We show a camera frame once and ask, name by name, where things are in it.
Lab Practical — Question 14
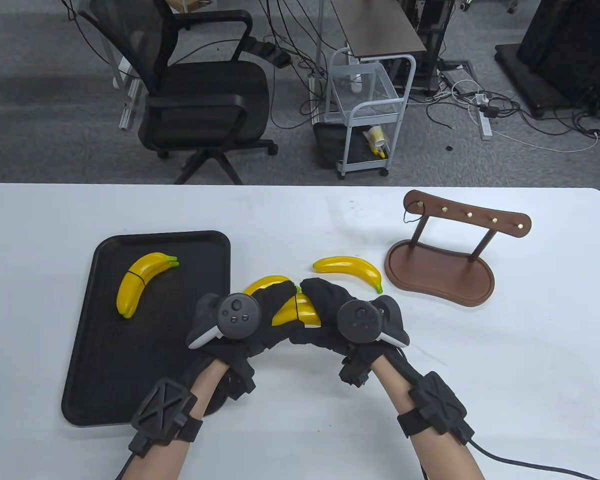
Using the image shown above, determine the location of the person's right hand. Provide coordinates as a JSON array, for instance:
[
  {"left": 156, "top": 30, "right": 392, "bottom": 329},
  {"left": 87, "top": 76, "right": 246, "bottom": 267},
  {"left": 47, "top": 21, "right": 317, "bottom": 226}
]
[{"left": 289, "top": 277, "right": 411, "bottom": 371}]

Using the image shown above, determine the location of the person's left hand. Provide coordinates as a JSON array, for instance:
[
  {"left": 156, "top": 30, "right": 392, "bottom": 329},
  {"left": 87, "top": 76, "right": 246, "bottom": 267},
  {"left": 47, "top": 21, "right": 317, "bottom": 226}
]
[{"left": 199, "top": 281, "right": 306, "bottom": 373}]

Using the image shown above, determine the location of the yellow plastic banana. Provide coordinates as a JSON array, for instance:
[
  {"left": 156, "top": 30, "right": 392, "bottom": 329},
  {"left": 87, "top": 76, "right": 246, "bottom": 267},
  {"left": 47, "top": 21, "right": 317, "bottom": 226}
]
[
  {"left": 116, "top": 252, "right": 179, "bottom": 316},
  {"left": 243, "top": 275, "right": 302, "bottom": 297},
  {"left": 280, "top": 292, "right": 321, "bottom": 321},
  {"left": 124, "top": 259, "right": 180, "bottom": 319},
  {"left": 271, "top": 304, "right": 323, "bottom": 329},
  {"left": 313, "top": 256, "right": 384, "bottom": 295}
]

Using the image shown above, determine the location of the person's left forearm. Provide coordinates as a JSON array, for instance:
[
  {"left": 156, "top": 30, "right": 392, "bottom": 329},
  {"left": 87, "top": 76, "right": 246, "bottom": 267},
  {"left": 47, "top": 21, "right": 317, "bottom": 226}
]
[{"left": 125, "top": 360, "right": 231, "bottom": 480}]

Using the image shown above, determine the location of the black left forearm tracker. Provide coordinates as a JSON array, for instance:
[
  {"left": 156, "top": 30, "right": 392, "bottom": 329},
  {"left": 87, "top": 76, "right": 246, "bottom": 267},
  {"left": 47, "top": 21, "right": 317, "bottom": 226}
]
[{"left": 128, "top": 378, "right": 204, "bottom": 459}]

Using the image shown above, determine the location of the person's right forearm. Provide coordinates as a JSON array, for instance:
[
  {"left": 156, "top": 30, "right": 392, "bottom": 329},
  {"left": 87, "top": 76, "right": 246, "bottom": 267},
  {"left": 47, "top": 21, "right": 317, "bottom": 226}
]
[{"left": 370, "top": 357, "right": 486, "bottom": 480}]

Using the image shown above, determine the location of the black right forearm tracker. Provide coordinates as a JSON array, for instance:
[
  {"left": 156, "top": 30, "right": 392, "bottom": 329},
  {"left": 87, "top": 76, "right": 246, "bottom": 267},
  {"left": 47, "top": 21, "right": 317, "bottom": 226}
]
[{"left": 397, "top": 371, "right": 476, "bottom": 446}]

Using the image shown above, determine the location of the grey right hand controller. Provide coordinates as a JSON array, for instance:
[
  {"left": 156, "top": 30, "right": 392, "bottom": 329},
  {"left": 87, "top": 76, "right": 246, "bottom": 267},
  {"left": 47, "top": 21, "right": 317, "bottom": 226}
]
[{"left": 336, "top": 295, "right": 411, "bottom": 349}]

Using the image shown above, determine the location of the grey hand controller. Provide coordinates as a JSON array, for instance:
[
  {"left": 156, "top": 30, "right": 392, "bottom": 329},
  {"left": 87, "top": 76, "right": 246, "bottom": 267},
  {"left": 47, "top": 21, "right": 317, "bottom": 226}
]
[
  {"left": 336, "top": 295, "right": 411, "bottom": 349},
  {"left": 187, "top": 293, "right": 263, "bottom": 350}
]

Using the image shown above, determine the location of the grey left hand controller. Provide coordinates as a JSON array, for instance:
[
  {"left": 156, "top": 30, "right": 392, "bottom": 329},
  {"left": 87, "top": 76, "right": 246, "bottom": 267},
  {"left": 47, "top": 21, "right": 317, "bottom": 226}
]
[{"left": 187, "top": 293, "right": 263, "bottom": 350}]

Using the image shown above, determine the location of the brown wooden hook stand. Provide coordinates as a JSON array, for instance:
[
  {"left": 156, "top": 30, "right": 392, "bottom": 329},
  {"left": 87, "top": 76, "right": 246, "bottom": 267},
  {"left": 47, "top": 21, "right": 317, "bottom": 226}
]
[{"left": 384, "top": 189, "right": 532, "bottom": 307}]

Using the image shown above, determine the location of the black plastic tray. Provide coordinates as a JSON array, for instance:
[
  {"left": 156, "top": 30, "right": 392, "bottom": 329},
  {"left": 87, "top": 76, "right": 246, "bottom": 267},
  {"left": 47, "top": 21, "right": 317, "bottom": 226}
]
[{"left": 61, "top": 230, "right": 231, "bottom": 427}]

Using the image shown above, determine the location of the black mesh office chair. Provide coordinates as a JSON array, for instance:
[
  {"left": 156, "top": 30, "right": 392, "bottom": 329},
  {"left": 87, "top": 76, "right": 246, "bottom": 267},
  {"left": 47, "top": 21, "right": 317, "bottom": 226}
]
[{"left": 76, "top": 0, "right": 279, "bottom": 186}]

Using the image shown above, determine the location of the grey floor socket box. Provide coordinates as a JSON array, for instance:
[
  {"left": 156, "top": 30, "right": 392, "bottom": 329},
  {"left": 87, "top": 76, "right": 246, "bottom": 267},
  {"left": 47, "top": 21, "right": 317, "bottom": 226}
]
[{"left": 437, "top": 62, "right": 476, "bottom": 96}]

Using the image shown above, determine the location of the brown side table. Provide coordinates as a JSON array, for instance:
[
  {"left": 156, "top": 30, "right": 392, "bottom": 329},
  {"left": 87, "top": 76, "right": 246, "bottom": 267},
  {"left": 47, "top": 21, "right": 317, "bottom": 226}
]
[{"left": 330, "top": 0, "right": 427, "bottom": 63}]

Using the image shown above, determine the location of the brown cardboard box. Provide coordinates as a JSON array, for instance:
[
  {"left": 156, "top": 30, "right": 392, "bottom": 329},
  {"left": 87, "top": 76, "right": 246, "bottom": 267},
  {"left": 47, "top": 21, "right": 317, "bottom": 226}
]
[{"left": 167, "top": 0, "right": 216, "bottom": 14}]

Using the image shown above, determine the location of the black equipment stand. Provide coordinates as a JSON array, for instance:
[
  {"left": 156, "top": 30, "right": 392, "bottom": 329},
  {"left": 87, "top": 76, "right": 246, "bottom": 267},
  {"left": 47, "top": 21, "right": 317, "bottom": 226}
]
[{"left": 495, "top": 0, "right": 600, "bottom": 119}]

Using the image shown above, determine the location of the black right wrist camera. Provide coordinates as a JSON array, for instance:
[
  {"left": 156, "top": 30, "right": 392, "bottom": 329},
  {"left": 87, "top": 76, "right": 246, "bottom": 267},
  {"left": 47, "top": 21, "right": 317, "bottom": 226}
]
[{"left": 338, "top": 350, "right": 376, "bottom": 387}]

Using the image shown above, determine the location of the black left tracker cable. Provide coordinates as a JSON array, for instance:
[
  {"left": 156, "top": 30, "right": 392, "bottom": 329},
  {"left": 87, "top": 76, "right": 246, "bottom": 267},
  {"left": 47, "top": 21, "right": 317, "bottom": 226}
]
[{"left": 115, "top": 452, "right": 137, "bottom": 480}]

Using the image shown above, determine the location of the black tracker cable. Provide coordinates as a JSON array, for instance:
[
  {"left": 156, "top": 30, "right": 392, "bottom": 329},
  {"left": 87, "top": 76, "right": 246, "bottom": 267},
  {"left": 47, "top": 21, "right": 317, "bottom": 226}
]
[
  {"left": 115, "top": 452, "right": 137, "bottom": 480},
  {"left": 420, "top": 437, "right": 600, "bottom": 480}
]

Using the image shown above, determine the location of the white wire cart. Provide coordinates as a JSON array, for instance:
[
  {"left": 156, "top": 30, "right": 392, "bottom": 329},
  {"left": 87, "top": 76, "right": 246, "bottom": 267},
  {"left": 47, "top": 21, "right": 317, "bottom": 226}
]
[{"left": 326, "top": 47, "right": 417, "bottom": 180}]

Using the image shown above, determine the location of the black right tracker cable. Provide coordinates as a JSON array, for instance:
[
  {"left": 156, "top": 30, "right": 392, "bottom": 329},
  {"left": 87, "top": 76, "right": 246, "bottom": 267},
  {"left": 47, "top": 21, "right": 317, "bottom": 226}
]
[{"left": 420, "top": 437, "right": 600, "bottom": 480}]

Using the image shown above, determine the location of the white aluminium frame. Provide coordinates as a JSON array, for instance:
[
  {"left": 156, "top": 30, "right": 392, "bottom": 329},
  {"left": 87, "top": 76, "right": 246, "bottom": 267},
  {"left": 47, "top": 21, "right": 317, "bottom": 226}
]
[{"left": 112, "top": 55, "right": 144, "bottom": 131}]

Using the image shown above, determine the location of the white floor cable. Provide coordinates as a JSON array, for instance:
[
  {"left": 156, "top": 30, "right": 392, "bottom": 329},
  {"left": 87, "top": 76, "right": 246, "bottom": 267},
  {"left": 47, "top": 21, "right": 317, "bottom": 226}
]
[{"left": 489, "top": 126, "right": 600, "bottom": 154}]

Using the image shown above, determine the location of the black desk frame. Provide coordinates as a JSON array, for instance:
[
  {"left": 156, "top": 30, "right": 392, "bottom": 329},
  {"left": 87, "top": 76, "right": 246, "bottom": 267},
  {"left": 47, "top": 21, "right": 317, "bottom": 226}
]
[{"left": 400, "top": 0, "right": 456, "bottom": 96}]

